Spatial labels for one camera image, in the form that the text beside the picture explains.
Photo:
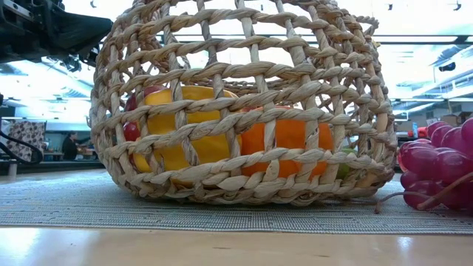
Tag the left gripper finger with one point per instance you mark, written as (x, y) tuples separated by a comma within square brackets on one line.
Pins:
[(89, 55), (81, 29)]

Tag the dark red round fruit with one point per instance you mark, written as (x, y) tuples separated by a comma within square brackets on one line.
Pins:
[(130, 131)]

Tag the yellow bell pepper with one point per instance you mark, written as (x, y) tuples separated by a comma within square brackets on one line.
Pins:
[(212, 147)]

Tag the orange bell pepper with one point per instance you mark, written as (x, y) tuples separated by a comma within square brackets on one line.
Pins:
[(288, 136)]

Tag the green long vegetable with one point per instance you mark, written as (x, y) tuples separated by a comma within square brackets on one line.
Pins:
[(343, 168)]

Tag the purple grape bunch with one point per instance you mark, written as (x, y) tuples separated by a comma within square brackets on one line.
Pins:
[(436, 162)]

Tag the black ceiling light fixture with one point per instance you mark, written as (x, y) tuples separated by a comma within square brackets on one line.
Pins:
[(72, 66)]

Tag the person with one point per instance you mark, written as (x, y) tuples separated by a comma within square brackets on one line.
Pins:
[(69, 146)]

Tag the cluttered background workbench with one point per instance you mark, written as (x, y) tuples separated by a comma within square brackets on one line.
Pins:
[(86, 151)]

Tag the brown patterned box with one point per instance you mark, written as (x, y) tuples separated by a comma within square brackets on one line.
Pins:
[(26, 136)]

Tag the grey woven placemat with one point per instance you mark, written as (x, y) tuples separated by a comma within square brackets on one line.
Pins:
[(221, 218)]

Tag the yellow hanging tag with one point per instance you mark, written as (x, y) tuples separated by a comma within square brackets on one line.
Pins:
[(376, 44)]

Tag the blue bottle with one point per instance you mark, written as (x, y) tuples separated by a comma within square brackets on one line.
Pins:
[(415, 130)]

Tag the red background object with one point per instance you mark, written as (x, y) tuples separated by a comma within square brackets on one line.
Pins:
[(421, 132)]

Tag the small dark ceiling device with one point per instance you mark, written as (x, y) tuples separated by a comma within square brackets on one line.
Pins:
[(447, 67)]

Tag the brown cardboard box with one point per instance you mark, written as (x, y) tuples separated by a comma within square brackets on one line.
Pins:
[(451, 119)]

